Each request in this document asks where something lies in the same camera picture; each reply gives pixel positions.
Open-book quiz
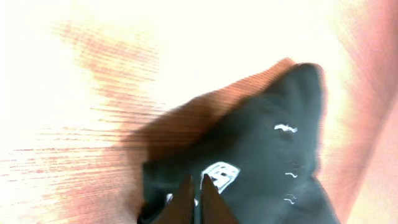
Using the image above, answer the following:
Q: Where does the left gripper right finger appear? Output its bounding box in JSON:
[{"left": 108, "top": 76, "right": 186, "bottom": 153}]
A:
[{"left": 200, "top": 174, "right": 239, "bottom": 224}]

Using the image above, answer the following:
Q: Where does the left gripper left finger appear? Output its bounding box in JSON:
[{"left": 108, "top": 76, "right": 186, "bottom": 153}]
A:
[{"left": 151, "top": 176, "right": 195, "bottom": 224}]

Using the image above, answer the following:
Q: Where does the black t-shirt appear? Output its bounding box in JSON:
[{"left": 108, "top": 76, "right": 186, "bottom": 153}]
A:
[{"left": 137, "top": 63, "right": 338, "bottom": 223}]

